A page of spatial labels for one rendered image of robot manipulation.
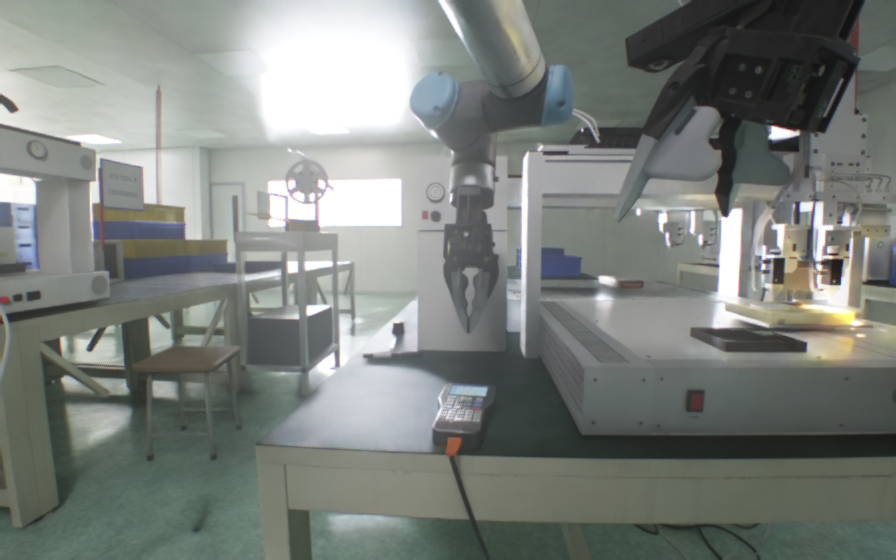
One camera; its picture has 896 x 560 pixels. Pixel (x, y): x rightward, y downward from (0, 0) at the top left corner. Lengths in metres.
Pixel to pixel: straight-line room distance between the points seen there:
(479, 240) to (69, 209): 1.91
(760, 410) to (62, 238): 2.33
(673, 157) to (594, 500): 0.44
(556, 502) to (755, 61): 0.51
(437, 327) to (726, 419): 0.65
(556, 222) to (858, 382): 7.50
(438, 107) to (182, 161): 9.08
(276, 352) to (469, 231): 2.55
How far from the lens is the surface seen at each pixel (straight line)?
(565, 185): 1.02
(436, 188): 1.05
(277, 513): 0.70
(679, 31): 0.42
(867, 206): 1.19
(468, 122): 0.64
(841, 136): 1.17
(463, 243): 0.66
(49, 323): 2.13
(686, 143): 0.36
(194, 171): 9.45
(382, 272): 8.21
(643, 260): 8.54
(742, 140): 0.45
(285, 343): 3.07
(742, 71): 0.38
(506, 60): 0.53
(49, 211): 2.36
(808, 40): 0.35
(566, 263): 3.50
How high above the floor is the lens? 1.02
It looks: 5 degrees down
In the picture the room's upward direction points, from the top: straight up
